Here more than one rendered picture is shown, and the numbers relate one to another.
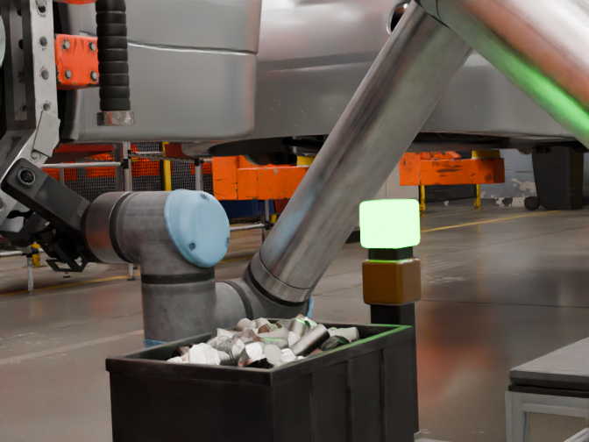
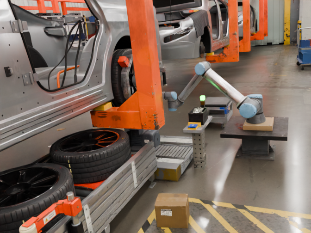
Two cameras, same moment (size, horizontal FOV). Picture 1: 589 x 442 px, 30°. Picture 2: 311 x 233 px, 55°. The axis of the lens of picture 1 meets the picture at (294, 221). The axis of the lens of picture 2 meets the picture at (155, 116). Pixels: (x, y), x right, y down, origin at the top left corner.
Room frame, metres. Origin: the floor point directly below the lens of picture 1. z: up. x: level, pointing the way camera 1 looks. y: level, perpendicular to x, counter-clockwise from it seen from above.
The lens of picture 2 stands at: (-1.81, 0.88, 1.34)
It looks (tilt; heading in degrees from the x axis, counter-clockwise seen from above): 16 degrees down; 350
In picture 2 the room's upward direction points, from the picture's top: 6 degrees counter-clockwise
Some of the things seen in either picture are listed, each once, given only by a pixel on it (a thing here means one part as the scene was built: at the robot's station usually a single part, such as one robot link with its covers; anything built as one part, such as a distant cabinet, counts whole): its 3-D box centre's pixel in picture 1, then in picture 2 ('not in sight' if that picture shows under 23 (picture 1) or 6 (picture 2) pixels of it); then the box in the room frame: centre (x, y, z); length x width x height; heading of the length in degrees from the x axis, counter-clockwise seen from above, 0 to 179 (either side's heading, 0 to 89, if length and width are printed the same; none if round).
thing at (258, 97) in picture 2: not in sight; (254, 103); (0.85, -0.58, 0.53); 0.17 x 0.15 x 0.18; 135
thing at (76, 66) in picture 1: (61, 62); not in sight; (1.56, 0.32, 0.85); 0.09 x 0.08 x 0.07; 145
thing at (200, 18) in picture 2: not in sight; (197, 23); (3.89, -1.11, 1.36); 0.71 x 0.30 x 0.51; 145
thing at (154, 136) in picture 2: not in sight; (139, 144); (1.00, 0.60, 0.26); 0.42 x 0.18 x 0.35; 55
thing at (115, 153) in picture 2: not in sight; (91, 152); (0.64, 1.05, 0.39); 0.66 x 0.66 x 0.24
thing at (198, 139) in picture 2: not in sight; (199, 146); (0.77, 0.05, 0.21); 0.10 x 0.10 x 0.42; 55
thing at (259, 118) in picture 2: not in sight; (255, 116); (0.85, -0.59, 0.40); 0.19 x 0.19 x 0.10
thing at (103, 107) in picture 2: not in sight; (102, 106); (0.96, 0.90, 0.71); 0.14 x 0.14 x 0.05; 55
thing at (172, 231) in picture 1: (172, 230); (170, 95); (1.34, 0.15, 0.62); 0.12 x 0.09 x 0.10; 55
